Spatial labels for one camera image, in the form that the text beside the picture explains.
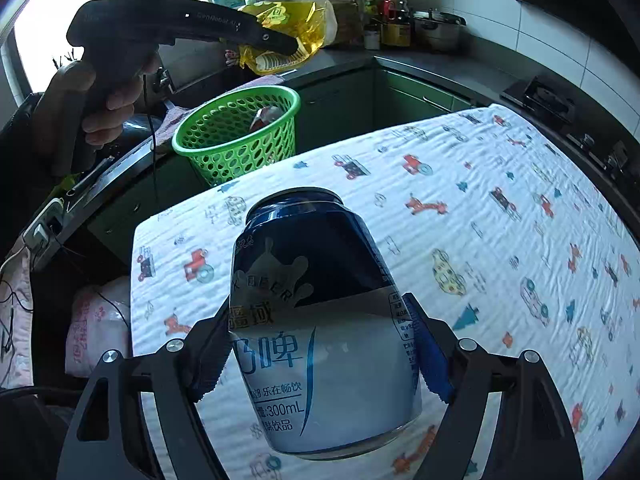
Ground yellow plastic wrapper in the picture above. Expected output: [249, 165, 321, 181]
[239, 1, 326, 76]

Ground blue white milk beer can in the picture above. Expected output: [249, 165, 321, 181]
[229, 188, 422, 460]

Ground gold red drink bottle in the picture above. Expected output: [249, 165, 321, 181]
[250, 105, 284, 133]

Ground person's left hand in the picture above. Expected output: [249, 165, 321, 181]
[34, 54, 162, 148]

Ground pink dish cloth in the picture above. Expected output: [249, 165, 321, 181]
[152, 75, 285, 155]

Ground green perforated plastic basket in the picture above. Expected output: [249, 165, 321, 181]
[171, 86, 300, 188]

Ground white printed tablecloth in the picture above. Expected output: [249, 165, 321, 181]
[130, 105, 639, 479]

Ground round wooden chopping block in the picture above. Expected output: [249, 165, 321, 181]
[290, 0, 364, 49]

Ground green cabinet doors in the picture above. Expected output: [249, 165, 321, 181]
[86, 65, 477, 261]

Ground dark sauce bottle yellow label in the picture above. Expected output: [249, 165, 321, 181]
[381, 0, 411, 49]

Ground black gas stove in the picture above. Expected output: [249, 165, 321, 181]
[500, 75, 639, 184]

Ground steel pot with black handle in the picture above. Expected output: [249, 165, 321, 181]
[412, 9, 466, 52]

